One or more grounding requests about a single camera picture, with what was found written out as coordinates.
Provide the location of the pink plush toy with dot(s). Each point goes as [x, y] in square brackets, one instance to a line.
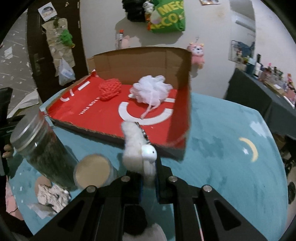
[196, 54]

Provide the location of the clear acrylic rack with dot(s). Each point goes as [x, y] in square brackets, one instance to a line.
[240, 51]

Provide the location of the white bath pouf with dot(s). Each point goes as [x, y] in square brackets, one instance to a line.
[151, 89]

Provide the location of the teal printed rug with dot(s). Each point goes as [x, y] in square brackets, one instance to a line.
[222, 176]

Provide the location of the clear jar with beige lid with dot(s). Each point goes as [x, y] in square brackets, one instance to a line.
[93, 171]

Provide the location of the glass jar with metal lid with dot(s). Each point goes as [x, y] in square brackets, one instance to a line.
[44, 150]

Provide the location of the pale pink plush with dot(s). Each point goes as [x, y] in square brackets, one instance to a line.
[126, 42]

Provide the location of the white air conditioner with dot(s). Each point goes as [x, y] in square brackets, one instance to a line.
[245, 22]

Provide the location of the wall poster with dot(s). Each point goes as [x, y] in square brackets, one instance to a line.
[209, 1]

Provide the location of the green plush toy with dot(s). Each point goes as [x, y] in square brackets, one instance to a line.
[67, 38]

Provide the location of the hanging cardboard sheet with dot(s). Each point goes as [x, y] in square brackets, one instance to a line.
[55, 53]

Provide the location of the white paper sheet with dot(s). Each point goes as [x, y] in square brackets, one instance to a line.
[25, 102]

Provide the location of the person's left hand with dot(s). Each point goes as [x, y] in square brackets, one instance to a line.
[8, 150]

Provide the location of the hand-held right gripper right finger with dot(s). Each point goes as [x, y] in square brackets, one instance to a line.
[158, 185]

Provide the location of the group of bottles and figurines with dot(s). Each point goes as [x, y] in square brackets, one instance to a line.
[275, 74]

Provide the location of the table with dark cloth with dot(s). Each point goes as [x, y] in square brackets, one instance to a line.
[252, 99]

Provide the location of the crumpled silver foil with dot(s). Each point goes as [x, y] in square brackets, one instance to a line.
[52, 197]

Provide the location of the clear plastic bag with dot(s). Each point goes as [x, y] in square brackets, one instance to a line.
[66, 73]

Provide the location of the dark brown door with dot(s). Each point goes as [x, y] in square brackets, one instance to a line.
[34, 37]

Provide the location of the red-lined cardboard box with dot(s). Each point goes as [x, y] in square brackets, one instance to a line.
[108, 115]

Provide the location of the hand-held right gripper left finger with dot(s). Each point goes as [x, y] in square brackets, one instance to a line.
[140, 192]

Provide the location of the black bag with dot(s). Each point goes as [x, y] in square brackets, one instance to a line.
[134, 10]

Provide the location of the spray bottle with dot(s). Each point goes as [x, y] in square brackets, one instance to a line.
[119, 39]

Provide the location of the round picture sticker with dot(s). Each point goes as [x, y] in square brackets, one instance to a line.
[47, 11]

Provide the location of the green shopping bag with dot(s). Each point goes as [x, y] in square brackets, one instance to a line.
[170, 18]

